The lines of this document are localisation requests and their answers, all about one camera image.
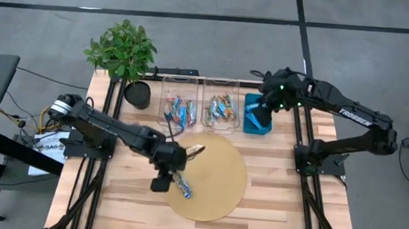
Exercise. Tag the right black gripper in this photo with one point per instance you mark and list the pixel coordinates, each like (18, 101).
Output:
(263, 115)

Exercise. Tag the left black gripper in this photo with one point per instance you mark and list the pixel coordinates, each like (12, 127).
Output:
(172, 158)

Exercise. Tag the brown gold wrapper granola bar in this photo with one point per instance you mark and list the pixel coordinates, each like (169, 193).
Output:
(197, 150)

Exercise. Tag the green orange wrapper granola bar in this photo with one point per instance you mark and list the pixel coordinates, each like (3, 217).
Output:
(230, 107)

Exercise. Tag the blue red wrapper granola bar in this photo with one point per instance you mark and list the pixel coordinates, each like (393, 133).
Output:
(182, 115)

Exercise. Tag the blue green wrapper granola bar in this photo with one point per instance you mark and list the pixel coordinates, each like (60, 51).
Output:
(221, 108)

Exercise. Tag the green wrapper barcode granola bar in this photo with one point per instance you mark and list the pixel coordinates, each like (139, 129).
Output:
(211, 112)

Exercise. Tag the blue white wrapper granola bar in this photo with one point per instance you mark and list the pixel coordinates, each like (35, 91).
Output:
(171, 108)

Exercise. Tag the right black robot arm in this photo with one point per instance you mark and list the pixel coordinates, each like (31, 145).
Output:
(354, 117)

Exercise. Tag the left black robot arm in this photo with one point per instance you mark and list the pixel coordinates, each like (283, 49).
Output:
(115, 131)

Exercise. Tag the blue plastic tray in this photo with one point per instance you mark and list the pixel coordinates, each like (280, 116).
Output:
(252, 129)

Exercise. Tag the woven straw basket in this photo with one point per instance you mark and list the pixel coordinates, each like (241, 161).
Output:
(214, 181)

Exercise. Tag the clear plastic bin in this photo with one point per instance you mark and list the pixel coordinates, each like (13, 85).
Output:
(179, 87)
(222, 88)

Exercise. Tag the black plant pot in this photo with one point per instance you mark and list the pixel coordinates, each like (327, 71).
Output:
(137, 95)

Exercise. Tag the green leafy plant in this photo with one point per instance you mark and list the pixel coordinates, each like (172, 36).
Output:
(122, 49)

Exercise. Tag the white paper sheet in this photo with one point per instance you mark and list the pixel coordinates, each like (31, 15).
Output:
(48, 146)

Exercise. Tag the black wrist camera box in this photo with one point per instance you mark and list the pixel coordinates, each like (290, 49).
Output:
(160, 183)

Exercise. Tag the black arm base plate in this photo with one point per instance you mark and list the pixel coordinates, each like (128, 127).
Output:
(84, 149)
(323, 162)

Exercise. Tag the black aluminium table frame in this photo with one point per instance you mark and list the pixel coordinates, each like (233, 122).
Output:
(120, 93)

